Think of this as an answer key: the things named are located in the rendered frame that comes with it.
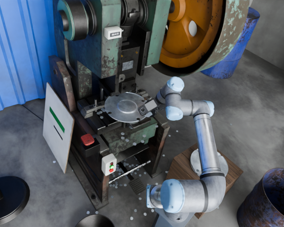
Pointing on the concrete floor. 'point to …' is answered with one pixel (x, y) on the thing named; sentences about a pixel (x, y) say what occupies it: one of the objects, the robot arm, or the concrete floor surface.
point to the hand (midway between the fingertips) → (144, 115)
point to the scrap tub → (269, 201)
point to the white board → (57, 126)
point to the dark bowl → (95, 221)
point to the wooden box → (177, 169)
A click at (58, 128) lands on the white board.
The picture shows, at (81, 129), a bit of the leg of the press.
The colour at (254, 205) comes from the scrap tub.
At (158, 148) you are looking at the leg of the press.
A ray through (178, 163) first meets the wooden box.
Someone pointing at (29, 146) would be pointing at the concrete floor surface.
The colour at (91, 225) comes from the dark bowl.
